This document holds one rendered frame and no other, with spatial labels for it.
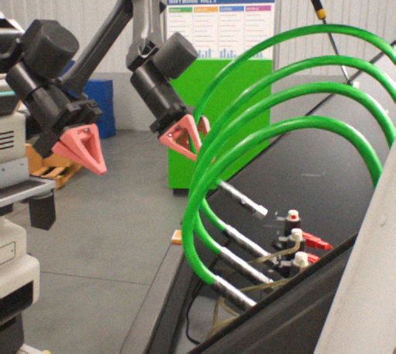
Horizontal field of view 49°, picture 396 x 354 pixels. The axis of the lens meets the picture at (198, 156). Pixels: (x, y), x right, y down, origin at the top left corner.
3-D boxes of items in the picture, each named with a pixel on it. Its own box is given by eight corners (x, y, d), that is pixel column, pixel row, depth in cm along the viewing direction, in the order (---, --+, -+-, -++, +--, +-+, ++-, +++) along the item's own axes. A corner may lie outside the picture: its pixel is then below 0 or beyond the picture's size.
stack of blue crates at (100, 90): (32, 136, 707) (25, 60, 678) (49, 131, 753) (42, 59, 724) (104, 140, 680) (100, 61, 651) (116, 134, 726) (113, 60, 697)
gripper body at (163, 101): (205, 115, 79) (182, 85, 81) (181, 110, 70) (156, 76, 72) (180, 137, 81) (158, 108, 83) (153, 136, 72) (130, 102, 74)
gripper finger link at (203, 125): (230, 149, 77) (200, 109, 79) (216, 149, 70) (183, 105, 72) (203, 172, 79) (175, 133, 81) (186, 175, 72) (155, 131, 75)
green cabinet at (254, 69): (261, 173, 496) (265, 57, 465) (267, 199, 413) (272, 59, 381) (179, 171, 504) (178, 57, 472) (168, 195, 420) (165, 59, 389)
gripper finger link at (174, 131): (227, 149, 75) (196, 108, 77) (212, 148, 68) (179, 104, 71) (199, 173, 77) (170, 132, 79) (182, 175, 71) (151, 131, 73)
